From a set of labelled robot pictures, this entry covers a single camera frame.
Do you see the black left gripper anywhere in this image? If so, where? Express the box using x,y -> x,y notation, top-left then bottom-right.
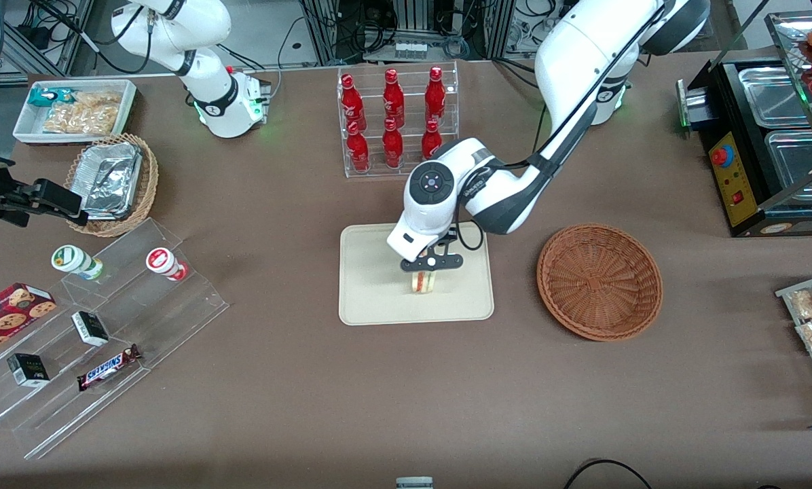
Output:
403,230 -> 460,282

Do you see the triangular sandwich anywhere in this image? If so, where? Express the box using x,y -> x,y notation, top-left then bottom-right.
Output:
409,270 -> 441,295

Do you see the beige plastic tray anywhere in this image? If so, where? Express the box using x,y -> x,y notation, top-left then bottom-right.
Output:
338,219 -> 495,326

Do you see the small light wicker basket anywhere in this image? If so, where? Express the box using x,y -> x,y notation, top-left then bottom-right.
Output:
64,133 -> 160,238

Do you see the large brown wicker basket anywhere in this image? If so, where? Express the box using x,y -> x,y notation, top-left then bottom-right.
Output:
536,223 -> 664,342

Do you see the grey metal snack tray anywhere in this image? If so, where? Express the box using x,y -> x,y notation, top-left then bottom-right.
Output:
775,270 -> 812,416

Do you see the aluminium foil container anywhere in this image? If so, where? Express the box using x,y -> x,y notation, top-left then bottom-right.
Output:
79,142 -> 144,220

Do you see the green lid drink cup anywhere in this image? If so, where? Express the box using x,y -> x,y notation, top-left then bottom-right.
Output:
51,244 -> 105,281

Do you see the white rectangular bin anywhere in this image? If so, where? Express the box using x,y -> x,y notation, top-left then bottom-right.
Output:
12,79 -> 139,146

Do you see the clear bag of chips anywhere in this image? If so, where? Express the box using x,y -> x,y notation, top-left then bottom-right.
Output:
42,92 -> 124,136

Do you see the red lid drink cup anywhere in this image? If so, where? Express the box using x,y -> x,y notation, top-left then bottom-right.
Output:
145,247 -> 189,282

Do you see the teal snack packet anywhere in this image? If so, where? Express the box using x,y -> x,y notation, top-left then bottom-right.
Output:
28,86 -> 79,109

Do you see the small black white box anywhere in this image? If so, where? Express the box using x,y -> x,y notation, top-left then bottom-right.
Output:
71,310 -> 110,348

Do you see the red cookie box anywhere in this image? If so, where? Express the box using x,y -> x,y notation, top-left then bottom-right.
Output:
0,283 -> 58,362

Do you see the red cola bottle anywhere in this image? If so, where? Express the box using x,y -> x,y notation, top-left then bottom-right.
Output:
382,117 -> 405,170
341,73 -> 367,131
346,121 -> 371,173
420,120 -> 443,161
382,69 -> 405,127
424,66 -> 447,124

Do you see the clear acrylic bottle rack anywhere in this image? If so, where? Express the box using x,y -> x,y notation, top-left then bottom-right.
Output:
337,61 -> 460,179

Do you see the clear acrylic step display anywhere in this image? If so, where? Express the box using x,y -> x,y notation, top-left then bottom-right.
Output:
0,217 -> 230,460

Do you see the snickers chocolate bar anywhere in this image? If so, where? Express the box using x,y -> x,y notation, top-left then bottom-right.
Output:
76,344 -> 143,393

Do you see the black food warmer cabinet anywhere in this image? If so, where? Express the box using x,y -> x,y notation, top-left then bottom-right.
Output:
676,10 -> 812,238

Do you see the steel warmer pan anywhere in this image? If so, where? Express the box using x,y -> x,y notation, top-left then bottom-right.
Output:
739,66 -> 812,129
764,129 -> 812,189

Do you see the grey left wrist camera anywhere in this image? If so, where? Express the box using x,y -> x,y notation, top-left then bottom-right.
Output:
400,253 -> 464,272

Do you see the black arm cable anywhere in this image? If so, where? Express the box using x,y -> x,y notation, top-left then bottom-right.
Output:
455,0 -> 678,251

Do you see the aluminium frame equipment rack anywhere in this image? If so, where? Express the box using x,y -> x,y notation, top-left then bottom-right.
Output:
299,0 -> 517,65

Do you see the black table cable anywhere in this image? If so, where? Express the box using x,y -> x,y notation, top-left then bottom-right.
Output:
562,458 -> 654,489

